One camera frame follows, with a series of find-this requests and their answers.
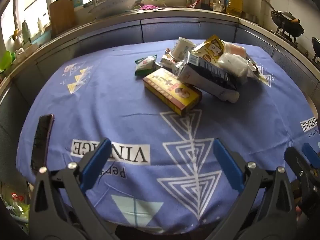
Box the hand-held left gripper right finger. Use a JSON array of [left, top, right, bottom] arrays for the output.
[[205, 138, 297, 240]]

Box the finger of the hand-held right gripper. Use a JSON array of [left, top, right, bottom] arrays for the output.
[[284, 146, 320, 181], [302, 142, 320, 168]]

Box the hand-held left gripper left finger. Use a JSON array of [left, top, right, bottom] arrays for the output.
[[29, 137, 118, 240]]

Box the black white milk carton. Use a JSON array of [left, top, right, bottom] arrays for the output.
[[176, 51, 240, 103]]

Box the clear wrapper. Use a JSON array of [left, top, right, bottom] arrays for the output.
[[247, 57, 272, 88]]

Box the yellow red cardboard box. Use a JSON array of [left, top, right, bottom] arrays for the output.
[[142, 67, 203, 117]]

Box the white plastic wrap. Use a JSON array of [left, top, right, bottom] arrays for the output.
[[217, 52, 250, 79]]

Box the green snack packet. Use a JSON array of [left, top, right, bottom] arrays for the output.
[[134, 55, 158, 77]]

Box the yellow snack bag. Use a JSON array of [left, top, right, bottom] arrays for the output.
[[191, 35, 225, 67]]

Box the red white wrapper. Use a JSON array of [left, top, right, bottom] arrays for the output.
[[160, 47, 180, 72]]

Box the white paper cup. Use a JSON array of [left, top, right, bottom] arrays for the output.
[[171, 37, 197, 61]]

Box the blue printed tablecloth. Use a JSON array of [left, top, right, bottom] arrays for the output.
[[15, 39, 320, 233]]

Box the black smartphone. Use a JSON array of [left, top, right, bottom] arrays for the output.
[[30, 114, 55, 173]]

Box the clear plastic bottle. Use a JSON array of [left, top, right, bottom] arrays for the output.
[[10, 192, 25, 220]]

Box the black lidded pan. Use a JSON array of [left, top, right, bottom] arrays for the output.
[[311, 37, 320, 63]]

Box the gas stove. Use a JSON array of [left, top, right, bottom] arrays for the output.
[[269, 27, 320, 63]]

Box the black wok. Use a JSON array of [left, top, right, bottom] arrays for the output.
[[261, 0, 305, 37]]

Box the green plastic container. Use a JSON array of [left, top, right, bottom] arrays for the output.
[[0, 51, 15, 73]]

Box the small steel bowl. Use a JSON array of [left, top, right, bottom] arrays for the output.
[[241, 11, 259, 23]]

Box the kitchen counter cabinet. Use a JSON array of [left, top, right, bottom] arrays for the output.
[[0, 7, 320, 190]]

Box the wooden cutting board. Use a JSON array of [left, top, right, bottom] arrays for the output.
[[49, 0, 77, 35]]

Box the yellow cooking oil bottle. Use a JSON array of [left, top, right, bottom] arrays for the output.
[[226, 0, 243, 18]]

